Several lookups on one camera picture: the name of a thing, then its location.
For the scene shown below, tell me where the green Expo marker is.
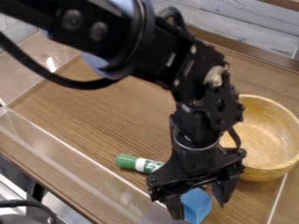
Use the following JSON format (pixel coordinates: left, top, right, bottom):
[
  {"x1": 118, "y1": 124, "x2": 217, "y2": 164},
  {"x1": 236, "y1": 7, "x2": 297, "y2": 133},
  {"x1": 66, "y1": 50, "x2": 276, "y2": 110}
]
[{"x1": 116, "y1": 153, "x2": 164, "y2": 174}]

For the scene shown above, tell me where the blue rectangular block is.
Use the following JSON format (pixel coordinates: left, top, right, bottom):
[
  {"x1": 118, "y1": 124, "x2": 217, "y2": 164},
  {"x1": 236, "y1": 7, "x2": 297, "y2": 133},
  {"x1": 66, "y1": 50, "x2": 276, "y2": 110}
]
[{"x1": 181, "y1": 188, "x2": 212, "y2": 224}]

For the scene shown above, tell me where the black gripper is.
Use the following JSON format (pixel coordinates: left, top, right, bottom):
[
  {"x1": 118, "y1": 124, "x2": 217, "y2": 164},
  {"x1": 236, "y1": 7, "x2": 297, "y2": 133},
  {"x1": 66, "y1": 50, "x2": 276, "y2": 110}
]
[{"x1": 145, "y1": 136, "x2": 248, "y2": 221}]

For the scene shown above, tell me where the black table leg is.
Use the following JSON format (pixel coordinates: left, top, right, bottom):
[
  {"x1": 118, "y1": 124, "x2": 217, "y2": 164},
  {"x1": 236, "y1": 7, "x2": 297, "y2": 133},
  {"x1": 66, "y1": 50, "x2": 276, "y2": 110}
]
[{"x1": 32, "y1": 182, "x2": 45, "y2": 202}]

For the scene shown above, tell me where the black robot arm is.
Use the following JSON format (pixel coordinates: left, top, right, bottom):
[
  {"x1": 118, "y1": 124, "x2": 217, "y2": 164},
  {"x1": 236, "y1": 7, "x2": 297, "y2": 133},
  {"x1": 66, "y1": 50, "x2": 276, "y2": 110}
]
[{"x1": 0, "y1": 0, "x2": 246, "y2": 224}]

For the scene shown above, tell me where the black cable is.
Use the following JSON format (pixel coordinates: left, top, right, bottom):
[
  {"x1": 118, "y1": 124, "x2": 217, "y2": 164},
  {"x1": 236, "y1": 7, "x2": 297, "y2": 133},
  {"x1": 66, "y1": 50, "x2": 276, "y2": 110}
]
[{"x1": 0, "y1": 199, "x2": 57, "y2": 224}]

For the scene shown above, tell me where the clear acrylic tray wall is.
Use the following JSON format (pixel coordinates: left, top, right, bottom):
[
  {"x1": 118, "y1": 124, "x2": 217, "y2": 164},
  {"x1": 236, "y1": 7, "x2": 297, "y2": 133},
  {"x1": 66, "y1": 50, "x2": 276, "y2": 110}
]
[{"x1": 0, "y1": 25, "x2": 289, "y2": 224}]

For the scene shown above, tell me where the brown wooden bowl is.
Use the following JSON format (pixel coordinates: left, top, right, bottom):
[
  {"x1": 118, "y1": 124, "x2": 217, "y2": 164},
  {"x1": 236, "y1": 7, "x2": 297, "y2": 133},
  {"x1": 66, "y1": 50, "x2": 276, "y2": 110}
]
[{"x1": 218, "y1": 94, "x2": 299, "y2": 182}]

